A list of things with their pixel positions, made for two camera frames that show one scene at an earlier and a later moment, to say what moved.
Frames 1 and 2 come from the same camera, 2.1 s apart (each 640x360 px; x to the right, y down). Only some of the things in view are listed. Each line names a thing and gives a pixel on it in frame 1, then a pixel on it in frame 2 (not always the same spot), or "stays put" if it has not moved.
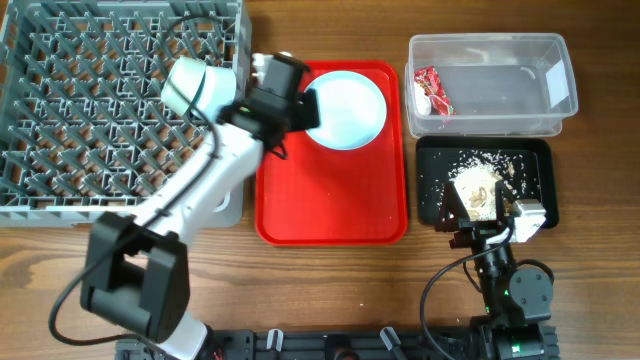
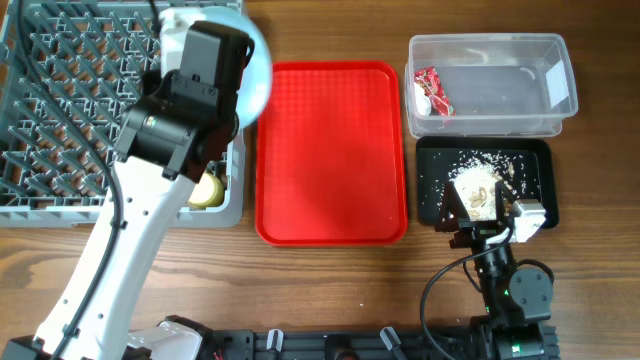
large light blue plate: x=352 y=110 → x=256 y=80
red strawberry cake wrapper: x=433 y=87 stays put
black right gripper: x=476 y=232 stays put
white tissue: x=422 y=103 stays put
